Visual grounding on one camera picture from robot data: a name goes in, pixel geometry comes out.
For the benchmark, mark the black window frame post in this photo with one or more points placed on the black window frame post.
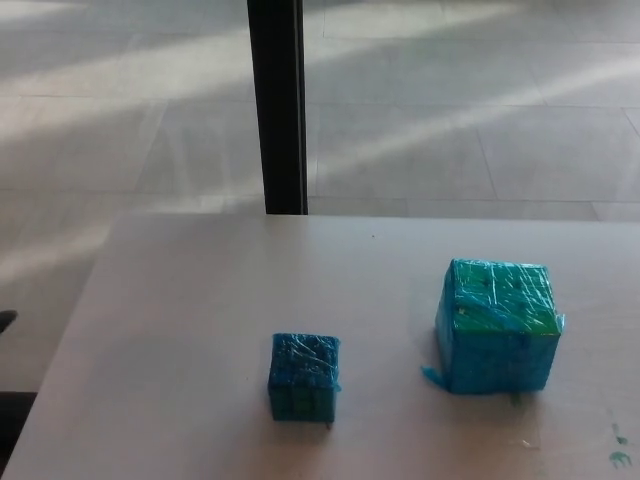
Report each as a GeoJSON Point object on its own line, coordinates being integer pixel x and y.
{"type": "Point", "coordinates": [280, 105]}

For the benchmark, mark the dark object beside table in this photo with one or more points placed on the dark object beside table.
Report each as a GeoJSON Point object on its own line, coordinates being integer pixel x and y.
{"type": "Point", "coordinates": [14, 425]}

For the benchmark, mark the small blue taped cube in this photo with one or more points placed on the small blue taped cube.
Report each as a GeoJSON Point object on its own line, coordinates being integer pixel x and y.
{"type": "Point", "coordinates": [302, 370]}

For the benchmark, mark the big blue green taped cube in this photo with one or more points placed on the big blue green taped cube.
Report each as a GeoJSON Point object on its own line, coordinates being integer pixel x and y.
{"type": "Point", "coordinates": [495, 350]}

